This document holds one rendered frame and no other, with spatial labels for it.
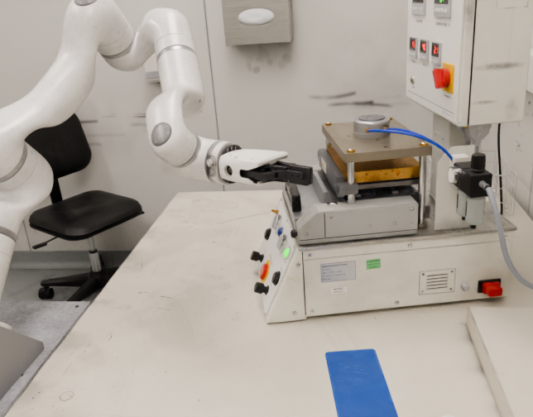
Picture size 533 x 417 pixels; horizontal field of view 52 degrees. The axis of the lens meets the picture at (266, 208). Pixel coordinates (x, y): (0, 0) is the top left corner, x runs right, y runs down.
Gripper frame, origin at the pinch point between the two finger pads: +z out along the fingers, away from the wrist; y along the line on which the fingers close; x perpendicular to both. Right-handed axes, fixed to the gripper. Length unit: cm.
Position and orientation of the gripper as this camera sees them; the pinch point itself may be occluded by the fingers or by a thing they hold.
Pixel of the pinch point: (300, 174)
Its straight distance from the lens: 97.2
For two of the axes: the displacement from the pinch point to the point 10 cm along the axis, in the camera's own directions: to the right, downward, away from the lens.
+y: 5.7, -2.5, 7.9
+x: 0.0, 9.5, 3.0
